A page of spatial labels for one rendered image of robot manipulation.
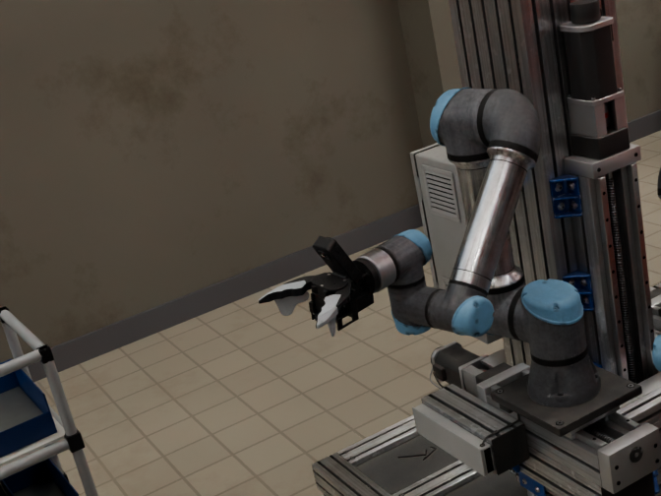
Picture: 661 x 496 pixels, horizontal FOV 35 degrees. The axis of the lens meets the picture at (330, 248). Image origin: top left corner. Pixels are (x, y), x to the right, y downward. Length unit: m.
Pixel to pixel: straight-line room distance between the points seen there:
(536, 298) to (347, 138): 3.32
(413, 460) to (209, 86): 2.37
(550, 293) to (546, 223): 0.21
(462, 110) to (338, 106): 3.27
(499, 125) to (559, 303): 0.38
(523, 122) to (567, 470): 0.74
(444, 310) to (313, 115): 3.39
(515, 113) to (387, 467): 1.52
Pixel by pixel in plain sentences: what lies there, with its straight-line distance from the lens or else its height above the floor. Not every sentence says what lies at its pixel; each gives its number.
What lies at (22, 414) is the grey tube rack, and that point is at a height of 0.79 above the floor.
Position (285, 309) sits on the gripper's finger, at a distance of 1.92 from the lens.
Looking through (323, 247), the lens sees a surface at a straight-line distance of 1.85.
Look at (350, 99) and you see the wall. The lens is 5.36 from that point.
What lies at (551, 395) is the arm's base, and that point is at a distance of 2.22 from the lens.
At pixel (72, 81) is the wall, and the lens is 4.80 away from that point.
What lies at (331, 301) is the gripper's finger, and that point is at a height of 1.23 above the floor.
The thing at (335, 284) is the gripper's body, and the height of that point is 1.24.
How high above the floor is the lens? 1.95
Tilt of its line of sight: 20 degrees down
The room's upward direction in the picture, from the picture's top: 12 degrees counter-clockwise
